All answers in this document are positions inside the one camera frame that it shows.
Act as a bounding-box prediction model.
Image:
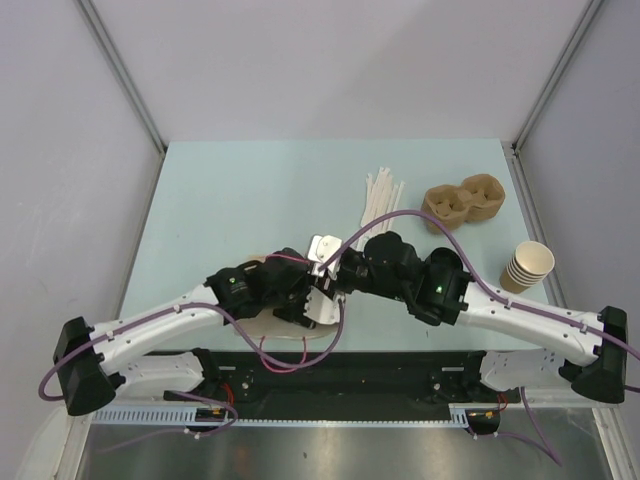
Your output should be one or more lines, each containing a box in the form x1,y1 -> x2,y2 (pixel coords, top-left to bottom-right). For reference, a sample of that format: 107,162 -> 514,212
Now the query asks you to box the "left aluminium frame post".
74,0 -> 169,154

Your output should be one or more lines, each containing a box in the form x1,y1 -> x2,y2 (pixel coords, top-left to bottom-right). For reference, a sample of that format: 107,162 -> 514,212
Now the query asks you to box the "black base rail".
188,349 -> 520,422

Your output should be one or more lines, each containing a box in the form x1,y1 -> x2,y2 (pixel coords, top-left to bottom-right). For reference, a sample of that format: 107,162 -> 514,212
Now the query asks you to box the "white wrapped straws bundle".
360,167 -> 406,227

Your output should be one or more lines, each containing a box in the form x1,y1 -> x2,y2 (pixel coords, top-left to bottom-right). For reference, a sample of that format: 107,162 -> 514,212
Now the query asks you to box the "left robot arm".
53,248 -> 311,416

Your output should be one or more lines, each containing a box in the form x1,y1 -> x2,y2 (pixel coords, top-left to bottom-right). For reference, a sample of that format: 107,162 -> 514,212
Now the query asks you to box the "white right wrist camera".
307,235 -> 342,279

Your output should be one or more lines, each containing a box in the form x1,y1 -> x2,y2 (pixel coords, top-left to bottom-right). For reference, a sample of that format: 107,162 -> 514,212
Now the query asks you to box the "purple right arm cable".
319,209 -> 640,466

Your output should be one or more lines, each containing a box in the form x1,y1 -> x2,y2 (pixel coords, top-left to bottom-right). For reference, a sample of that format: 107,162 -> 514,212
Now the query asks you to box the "brown pulp cup carrier stack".
421,174 -> 506,231

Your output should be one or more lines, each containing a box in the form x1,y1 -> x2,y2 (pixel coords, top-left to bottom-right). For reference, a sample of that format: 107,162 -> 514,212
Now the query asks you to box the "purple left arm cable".
38,294 -> 346,454

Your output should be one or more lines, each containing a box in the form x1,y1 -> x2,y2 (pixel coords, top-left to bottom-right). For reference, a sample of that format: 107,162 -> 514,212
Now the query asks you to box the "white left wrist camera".
304,286 -> 346,325

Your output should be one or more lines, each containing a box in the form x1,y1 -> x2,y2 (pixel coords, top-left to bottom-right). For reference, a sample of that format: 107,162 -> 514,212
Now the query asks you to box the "pink paper gift bag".
239,252 -> 346,375

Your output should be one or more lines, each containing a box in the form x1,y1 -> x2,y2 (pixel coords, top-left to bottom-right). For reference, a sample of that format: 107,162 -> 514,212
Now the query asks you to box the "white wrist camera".
304,286 -> 346,325
307,235 -> 342,279

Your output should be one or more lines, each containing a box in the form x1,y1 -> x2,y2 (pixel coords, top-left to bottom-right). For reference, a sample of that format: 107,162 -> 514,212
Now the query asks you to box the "brown paper cup stack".
500,241 -> 555,294

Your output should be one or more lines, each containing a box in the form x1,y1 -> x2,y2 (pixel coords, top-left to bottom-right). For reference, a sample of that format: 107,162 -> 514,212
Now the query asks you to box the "aluminium frame post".
512,0 -> 606,154
74,0 -> 169,154

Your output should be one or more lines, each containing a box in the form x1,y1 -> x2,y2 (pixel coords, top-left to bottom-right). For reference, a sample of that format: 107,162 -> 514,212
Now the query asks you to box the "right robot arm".
315,231 -> 627,404

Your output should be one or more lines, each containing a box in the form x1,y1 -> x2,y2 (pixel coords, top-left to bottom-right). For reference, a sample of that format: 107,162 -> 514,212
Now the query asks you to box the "right aluminium frame post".
512,0 -> 606,154

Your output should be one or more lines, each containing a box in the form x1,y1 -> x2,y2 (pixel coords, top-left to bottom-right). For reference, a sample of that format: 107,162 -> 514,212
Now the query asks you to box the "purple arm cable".
38,294 -> 346,454
319,209 -> 640,466

